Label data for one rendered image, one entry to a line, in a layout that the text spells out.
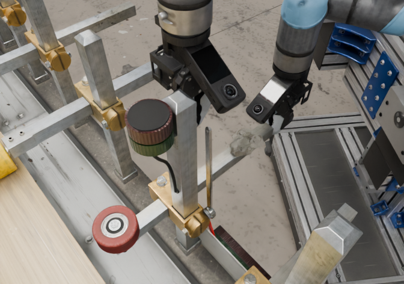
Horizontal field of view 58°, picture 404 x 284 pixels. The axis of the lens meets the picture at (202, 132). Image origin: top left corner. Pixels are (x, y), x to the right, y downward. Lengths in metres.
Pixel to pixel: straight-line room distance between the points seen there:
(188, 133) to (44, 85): 0.83
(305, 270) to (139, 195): 0.57
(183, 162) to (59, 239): 0.27
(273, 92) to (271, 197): 1.05
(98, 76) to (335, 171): 1.19
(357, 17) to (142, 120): 0.47
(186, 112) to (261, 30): 2.23
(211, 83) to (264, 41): 2.08
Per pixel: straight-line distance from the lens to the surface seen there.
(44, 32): 0.92
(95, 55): 0.68
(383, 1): 0.76
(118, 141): 0.85
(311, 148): 1.70
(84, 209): 1.05
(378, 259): 1.52
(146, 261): 0.95
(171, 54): 0.58
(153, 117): 0.46
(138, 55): 2.47
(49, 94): 1.25
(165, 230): 0.89
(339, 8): 0.77
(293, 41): 0.70
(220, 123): 2.01
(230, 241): 0.88
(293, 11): 0.67
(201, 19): 0.50
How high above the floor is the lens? 1.50
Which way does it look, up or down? 50 degrees down
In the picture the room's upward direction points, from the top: straight up
